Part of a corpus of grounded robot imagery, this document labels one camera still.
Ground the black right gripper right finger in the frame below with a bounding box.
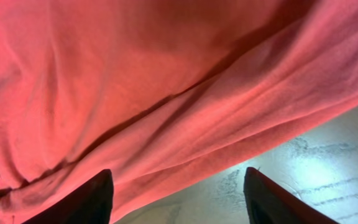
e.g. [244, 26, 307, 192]
[244, 167, 337, 224]

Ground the red orange t-shirt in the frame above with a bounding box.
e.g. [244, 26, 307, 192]
[0, 0, 358, 223]

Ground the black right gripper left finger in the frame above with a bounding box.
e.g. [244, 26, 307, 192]
[24, 169, 114, 224]

